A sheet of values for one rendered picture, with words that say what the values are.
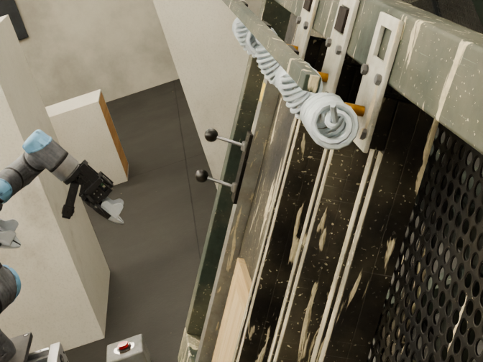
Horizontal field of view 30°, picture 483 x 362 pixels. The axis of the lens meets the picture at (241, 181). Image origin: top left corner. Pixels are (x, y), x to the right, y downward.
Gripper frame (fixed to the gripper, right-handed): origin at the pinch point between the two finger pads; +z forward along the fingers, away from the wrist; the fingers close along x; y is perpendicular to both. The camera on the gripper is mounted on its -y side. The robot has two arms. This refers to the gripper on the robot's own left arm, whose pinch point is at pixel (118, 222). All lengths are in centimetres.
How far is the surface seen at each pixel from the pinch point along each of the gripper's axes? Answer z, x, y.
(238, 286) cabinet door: 26.8, -34.0, 19.1
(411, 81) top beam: -18, -135, 84
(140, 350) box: 33.7, 0.4, -26.9
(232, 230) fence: 20.5, -16.5, 25.1
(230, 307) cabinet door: 30.9, -30.6, 12.3
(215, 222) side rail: 23.1, 7.2, 17.7
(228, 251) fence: 24.1, -16.7, 20.0
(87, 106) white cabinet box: 25, 470, -97
